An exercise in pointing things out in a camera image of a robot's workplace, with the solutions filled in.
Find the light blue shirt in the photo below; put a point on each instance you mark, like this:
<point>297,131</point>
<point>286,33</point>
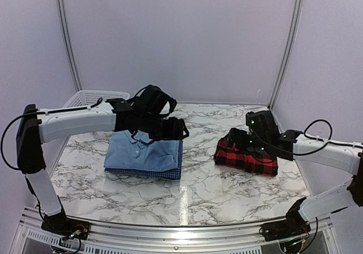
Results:
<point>141,153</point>

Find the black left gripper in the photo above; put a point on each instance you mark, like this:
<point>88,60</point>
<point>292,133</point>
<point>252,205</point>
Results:
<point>175,131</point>

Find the aluminium front frame rail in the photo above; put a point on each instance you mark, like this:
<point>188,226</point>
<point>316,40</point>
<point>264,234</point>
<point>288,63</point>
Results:
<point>108,237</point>

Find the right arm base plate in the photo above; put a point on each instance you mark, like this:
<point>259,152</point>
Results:
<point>283,229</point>

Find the right aluminium corner post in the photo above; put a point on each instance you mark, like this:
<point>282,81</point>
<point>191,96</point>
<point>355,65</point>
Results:
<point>296,15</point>

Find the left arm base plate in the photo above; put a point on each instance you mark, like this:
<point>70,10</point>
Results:
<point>80,229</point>

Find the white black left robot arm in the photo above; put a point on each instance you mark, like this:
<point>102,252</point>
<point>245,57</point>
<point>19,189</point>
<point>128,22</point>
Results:
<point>40,126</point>

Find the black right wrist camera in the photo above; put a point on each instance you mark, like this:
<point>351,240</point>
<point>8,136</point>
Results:
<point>263,125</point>

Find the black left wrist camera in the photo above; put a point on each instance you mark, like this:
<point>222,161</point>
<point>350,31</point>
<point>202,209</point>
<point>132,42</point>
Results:
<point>151,100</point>

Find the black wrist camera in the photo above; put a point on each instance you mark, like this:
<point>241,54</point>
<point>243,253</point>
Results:
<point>263,125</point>
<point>151,100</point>

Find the blue checked shirt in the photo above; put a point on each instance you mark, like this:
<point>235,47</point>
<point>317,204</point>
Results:
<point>171,174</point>

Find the red black plaid shirt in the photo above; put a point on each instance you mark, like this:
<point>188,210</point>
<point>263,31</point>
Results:
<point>232,157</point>

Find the white plastic laundry basket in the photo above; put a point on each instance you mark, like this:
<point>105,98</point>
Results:
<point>88,97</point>

